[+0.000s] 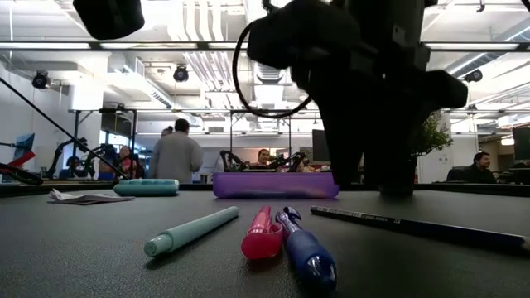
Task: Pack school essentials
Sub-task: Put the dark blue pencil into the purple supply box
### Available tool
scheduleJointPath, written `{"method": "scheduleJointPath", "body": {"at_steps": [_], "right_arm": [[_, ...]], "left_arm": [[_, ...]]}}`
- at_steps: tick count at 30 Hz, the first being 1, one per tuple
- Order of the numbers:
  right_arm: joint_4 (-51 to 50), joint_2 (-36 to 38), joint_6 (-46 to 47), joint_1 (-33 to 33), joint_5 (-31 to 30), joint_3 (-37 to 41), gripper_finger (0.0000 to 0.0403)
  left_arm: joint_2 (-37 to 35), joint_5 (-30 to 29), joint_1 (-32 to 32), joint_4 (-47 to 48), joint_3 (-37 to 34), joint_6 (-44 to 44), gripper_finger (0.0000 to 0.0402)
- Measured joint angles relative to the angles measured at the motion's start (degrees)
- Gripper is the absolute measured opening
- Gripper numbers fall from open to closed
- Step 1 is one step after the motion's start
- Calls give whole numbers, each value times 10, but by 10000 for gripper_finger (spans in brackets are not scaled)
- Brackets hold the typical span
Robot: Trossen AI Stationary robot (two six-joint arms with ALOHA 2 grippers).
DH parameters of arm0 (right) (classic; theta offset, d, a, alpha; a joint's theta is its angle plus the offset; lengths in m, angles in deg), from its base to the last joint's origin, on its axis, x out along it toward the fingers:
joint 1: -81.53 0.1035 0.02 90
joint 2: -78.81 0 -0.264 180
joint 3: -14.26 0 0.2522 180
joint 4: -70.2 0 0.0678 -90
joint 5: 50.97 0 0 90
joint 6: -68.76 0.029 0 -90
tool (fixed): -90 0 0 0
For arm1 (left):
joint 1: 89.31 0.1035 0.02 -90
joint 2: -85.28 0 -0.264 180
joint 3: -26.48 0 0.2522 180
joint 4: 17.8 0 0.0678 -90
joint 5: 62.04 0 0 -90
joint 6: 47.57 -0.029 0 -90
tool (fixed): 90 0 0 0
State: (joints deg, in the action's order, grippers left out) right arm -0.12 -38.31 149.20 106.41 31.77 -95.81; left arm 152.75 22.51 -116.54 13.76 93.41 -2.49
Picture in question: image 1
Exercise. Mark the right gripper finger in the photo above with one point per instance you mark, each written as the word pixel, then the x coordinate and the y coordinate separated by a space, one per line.
pixel 345 145
pixel 389 140

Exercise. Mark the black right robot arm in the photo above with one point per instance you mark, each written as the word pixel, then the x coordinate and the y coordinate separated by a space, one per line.
pixel 385 16

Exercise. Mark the background black robot arm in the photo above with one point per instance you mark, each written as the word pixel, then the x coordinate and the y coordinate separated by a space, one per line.
pixel 292 161
pixel 103 159
pixel 232 161
pixel 62 155

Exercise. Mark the black computer monitor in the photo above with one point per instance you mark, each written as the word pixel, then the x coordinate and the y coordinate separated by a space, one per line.
pixel 522 142
pixel 319 145

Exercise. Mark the potted artificial green plant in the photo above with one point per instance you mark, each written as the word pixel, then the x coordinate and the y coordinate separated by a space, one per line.
pixel 432 136

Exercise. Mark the person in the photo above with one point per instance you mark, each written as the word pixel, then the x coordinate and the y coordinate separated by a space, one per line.
pixel 476 169
pixel 126 163
pixel 263 157
pixel 167 131
pixel 73 165
pixel 176 157

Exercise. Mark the purple translucent pencil case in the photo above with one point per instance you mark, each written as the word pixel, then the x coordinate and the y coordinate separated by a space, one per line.
pixel 273 186

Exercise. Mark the dark grey pencil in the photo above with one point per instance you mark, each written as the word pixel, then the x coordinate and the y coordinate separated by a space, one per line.
pixel 414 225

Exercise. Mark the black ceiling spotlight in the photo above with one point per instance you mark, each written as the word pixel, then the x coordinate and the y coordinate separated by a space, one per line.
pixel 40 80
pixel 181 74
pixel 473 76

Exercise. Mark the blue pen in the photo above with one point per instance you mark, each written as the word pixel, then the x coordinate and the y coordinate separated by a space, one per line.
pixel 308 252

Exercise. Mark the pink highlighter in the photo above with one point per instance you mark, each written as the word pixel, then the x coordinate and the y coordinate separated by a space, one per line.
pixel 261 240

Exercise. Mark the light blue calculator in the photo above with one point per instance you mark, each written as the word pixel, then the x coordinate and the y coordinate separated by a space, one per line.
pixel 145 188

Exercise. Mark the teal highlighter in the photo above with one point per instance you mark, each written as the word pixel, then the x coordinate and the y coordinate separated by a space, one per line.
pixel 190 232

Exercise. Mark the black table mat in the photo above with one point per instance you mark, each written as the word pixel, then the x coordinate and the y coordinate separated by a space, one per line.
pixel 124 273

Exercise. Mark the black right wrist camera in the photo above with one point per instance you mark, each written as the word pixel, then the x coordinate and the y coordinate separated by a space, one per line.
pixel 298 33

